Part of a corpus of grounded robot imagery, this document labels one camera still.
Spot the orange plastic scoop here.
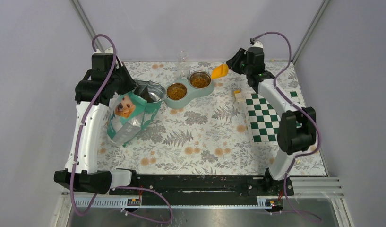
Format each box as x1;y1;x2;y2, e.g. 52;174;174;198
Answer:
211;64;229;80

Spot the green pet food bag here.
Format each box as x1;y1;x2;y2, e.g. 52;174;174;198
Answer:
107;80;165;146

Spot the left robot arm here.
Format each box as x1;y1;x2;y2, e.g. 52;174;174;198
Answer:
54;53;139;194

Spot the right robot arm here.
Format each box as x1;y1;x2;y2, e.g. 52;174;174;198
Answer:
226;46;317;195

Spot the white yellow toy block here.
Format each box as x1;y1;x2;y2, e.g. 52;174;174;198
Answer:
233;90;245;103

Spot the steel bowl with kibble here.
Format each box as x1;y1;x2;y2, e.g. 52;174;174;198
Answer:
189;71;212;89

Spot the clear water bottle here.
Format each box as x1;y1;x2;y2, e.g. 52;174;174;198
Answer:
177;50;190;79

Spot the mint green double bowl stand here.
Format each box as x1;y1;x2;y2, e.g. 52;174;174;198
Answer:
165;71;214;109

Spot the green white checkerboard mat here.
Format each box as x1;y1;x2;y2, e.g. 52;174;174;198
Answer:
243;91;306;143

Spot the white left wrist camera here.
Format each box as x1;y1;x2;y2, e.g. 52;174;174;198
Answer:
104;47;116;54

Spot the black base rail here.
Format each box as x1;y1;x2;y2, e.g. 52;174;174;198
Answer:
110;173;294;206

